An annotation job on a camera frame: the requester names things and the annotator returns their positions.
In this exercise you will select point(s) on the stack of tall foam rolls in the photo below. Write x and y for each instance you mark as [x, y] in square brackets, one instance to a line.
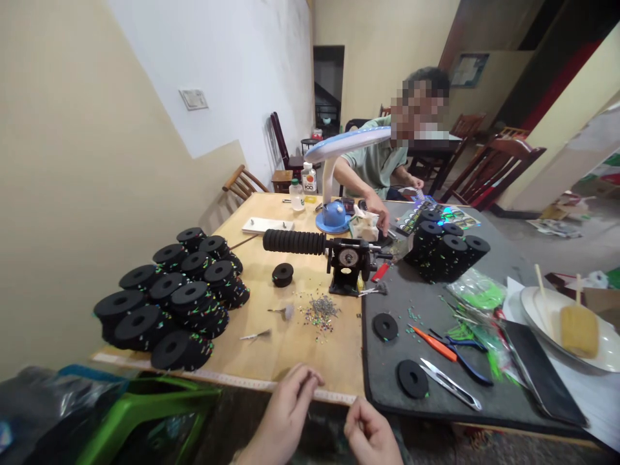
[443, 254]

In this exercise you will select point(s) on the flat black foam disc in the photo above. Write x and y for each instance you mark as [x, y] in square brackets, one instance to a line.
[385, 327]
[413, 379]

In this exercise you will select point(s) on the holographic sticker sheets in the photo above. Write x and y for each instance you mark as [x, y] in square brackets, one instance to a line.
[460, 218]

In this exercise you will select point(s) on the green plastic stool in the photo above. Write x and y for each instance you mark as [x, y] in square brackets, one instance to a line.
[140, 411]

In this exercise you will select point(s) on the framed wall picture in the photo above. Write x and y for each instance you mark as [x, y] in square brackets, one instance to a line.
[470, 70]

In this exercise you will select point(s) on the pile of metal pins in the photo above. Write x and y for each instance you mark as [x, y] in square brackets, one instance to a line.
[322, 308]

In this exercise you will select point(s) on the person's left fingers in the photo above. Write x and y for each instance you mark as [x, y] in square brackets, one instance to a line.
[306, 375]

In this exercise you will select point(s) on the white measuring tape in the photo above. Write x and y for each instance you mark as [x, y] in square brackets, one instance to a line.
[232, 380]

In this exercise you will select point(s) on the light wooden chair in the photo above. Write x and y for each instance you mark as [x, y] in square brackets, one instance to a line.
[242, 181]

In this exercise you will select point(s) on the corn cob on stick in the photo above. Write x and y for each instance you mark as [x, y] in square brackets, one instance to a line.
[579, 332]

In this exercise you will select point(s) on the dark red wooden chair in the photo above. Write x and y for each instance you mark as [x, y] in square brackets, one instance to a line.
[494, 169]

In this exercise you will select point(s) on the green label plastic bottle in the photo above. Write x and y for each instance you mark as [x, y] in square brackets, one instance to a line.
[297, 198]

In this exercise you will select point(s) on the orange label plastic bottle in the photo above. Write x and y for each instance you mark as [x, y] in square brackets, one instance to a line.
[309, 180]

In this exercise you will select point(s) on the newspaper on floor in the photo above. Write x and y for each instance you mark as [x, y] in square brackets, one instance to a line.
[554, 227]

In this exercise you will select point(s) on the dark slatted chair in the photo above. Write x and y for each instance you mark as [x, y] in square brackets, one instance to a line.
[280, 140]

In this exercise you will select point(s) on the grey feather lure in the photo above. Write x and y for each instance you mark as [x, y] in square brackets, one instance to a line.
[259, 334]
[378, 289]
[286, 311]

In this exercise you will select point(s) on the white board with pegs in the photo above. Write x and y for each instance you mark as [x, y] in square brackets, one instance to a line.
[266, 226]

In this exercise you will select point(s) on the pile of black foam discs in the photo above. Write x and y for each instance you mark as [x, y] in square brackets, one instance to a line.
[169, 300]

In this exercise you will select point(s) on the black winding machine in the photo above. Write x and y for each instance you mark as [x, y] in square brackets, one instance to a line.
[349, 269]

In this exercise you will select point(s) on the blue desk lamp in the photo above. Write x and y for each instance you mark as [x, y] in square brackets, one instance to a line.
[339, 145]

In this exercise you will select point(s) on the black flat notebook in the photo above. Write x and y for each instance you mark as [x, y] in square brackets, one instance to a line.
[542, 373]

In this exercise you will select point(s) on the white plate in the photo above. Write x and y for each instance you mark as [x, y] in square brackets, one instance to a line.
[537, 315]

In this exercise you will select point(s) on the person's left hand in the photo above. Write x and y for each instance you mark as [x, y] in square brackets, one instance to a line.
[286, 411]

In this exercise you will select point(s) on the white wall switch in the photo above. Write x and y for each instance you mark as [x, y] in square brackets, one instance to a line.
[194, 99]

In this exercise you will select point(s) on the red lighter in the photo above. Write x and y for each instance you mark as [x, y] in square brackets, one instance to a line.
[380, 272]

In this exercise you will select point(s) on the bag of green strands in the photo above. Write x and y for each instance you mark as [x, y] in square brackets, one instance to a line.
[477, 290]

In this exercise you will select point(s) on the silver thread snips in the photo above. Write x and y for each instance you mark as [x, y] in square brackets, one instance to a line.
[453, 385]

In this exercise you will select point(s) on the grey work mat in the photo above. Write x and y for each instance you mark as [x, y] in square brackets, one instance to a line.
[504, 392]

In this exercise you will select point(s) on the tissue box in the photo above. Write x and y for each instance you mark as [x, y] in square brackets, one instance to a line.
[364, 225]

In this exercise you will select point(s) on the black plastic bag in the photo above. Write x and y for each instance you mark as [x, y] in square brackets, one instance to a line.
[39, 416]

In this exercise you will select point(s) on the person's right hand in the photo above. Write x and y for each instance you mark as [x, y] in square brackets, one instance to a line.
[375, 441]

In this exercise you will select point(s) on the person's right fingers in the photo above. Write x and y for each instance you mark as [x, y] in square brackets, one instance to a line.
[356, 415]

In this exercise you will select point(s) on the small wooden stool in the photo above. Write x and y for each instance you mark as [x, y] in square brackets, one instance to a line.
[282, 179]

